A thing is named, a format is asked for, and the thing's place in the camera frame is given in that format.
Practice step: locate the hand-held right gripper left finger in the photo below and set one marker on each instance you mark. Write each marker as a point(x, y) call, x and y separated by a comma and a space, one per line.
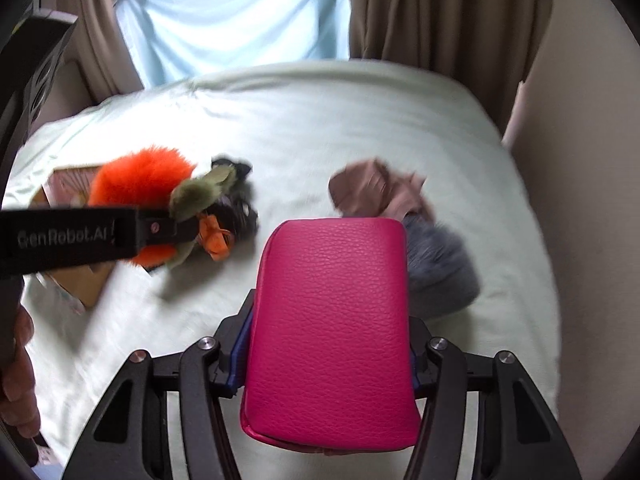
point(237, 356)

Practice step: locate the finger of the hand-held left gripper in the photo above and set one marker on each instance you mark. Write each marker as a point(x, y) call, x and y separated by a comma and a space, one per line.
point(165, 227)

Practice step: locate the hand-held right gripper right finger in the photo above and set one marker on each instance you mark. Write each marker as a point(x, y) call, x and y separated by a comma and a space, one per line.
point(426, 360)

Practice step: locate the orange fluffy carrot plush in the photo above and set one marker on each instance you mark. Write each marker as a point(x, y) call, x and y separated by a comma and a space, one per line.
point(135, 180)

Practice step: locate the pink leather pouch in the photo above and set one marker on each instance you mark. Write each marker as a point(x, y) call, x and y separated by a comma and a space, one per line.
point(330, 330)

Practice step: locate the person's left hand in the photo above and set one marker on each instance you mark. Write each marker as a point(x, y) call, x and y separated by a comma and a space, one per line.
point(20, 380)

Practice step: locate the flat cardboard box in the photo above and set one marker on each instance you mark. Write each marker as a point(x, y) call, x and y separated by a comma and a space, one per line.
point(75, 185)

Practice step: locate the black plush with orange bow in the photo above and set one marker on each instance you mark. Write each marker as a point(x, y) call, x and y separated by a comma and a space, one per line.
point(235, 215)

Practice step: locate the grey fluffy pompom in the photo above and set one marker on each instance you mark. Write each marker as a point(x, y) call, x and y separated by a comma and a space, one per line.
point(440, 265)

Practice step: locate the brown crumpled cloth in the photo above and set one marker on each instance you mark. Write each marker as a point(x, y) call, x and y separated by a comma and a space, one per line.
point(375, 191)

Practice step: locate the brown curtain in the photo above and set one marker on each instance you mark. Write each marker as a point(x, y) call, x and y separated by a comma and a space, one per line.
point(440, 20)
point(107, 35)

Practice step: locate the light blue curtain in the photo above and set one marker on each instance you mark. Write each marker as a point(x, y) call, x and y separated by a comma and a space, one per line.
point(235, 15)

